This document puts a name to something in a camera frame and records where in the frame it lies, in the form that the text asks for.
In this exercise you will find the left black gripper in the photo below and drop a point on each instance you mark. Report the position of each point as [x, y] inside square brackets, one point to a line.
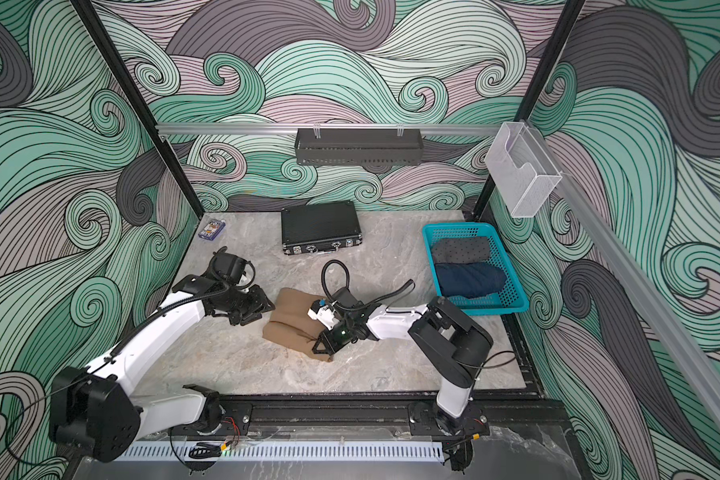
[261, 305]

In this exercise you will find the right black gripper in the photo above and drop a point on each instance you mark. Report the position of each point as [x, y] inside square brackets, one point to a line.
[331, 345]

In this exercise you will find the tan brown skirt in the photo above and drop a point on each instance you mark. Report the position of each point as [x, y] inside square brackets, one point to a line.
[290, 325]

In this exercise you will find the dark blue denim skirt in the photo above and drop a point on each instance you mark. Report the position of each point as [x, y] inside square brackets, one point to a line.
[470, 281]

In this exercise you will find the grey polka dot skirt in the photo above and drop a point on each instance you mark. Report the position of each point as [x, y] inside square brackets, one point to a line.
[467, 250]

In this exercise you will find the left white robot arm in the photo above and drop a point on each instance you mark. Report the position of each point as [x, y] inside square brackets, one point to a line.
[121, 368]

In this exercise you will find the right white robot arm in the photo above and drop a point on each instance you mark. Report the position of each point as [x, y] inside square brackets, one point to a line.
[455, 344]

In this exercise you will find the purple card box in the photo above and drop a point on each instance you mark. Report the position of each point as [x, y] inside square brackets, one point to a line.
[212, 229]

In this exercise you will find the black hard case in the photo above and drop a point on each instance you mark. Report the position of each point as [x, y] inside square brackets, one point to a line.
[318, 228]

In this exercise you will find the teal plastic basket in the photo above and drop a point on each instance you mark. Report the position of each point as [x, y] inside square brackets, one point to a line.
[511, 299]

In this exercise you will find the black left corner post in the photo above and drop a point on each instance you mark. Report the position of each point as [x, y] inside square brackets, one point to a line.
[96, 30]

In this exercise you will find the black corner post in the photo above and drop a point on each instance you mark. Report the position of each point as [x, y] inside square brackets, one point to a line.
[96, 30]
[550, 56]

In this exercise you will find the grey perforated wall shelf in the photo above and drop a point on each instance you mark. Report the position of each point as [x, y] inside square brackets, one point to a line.
[358, 147]

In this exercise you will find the aluminium back rail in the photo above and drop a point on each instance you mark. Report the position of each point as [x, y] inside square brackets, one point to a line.
[253, 128]

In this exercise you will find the white slotted cable duct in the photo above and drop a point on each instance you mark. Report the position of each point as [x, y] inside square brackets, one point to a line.
[287, 451]

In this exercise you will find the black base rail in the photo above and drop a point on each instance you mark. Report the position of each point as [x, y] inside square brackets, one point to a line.
[336, 414]

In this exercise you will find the black right corner post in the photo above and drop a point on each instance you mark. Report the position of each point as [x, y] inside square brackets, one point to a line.
[550, 56]

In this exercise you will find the clear mesh wall holder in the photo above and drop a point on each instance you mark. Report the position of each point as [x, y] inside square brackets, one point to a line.
[522, 166]

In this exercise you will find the aluminium side rail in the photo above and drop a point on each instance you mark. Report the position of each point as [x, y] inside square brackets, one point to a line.
[586, 191]

